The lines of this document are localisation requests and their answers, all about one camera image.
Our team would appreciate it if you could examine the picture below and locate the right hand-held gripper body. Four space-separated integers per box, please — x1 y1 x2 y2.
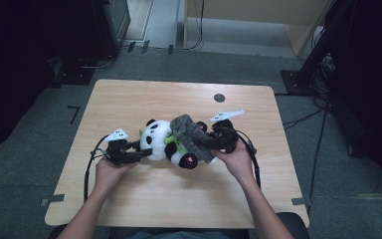
208 109 246 154

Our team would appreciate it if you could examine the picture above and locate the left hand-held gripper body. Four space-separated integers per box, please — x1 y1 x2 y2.
104 128 137 167

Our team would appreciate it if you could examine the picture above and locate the grey knitted cloth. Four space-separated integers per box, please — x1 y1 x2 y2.
169 114 215 164

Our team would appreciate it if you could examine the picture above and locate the panda plush toy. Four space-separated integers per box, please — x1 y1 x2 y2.
138 119 219 170

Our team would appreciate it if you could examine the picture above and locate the person's left hand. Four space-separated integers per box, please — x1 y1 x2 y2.
94 157 137 195

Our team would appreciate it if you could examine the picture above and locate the person's right hand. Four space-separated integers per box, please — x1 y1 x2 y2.
212 140 255 183

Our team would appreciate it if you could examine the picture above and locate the black tape corner mark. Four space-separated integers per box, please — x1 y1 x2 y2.
67 105 82 125

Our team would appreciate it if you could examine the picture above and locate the grey tape strip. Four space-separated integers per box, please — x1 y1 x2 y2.
40 193 66 207
290 196 312 207

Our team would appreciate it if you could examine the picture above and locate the black metal stand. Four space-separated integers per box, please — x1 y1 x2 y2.
280 0 359 98

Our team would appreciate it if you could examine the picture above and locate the black equipment cabinet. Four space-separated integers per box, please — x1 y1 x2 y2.
89 0 132 62

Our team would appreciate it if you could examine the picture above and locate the light wooden cabinet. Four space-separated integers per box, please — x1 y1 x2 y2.
182 0 336 58

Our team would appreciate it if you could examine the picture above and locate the left hand-held gripper black cable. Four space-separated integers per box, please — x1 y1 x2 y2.
83 133 113 203

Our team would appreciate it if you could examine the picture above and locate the hand-held gripper black cable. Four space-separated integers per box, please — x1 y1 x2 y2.
225 127 263 189
83 133 113 203

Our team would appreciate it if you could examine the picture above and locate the right hand-held gripper black cable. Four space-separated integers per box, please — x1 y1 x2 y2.
225 127 263 189

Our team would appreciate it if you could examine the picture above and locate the black floor base plate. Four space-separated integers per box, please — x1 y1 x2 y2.
50 56 96 88

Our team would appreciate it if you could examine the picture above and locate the black floor cable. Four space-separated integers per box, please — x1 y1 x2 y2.
282 94 331 213

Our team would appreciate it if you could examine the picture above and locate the black hanging cable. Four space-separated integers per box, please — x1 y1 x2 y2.
175 0 206 52

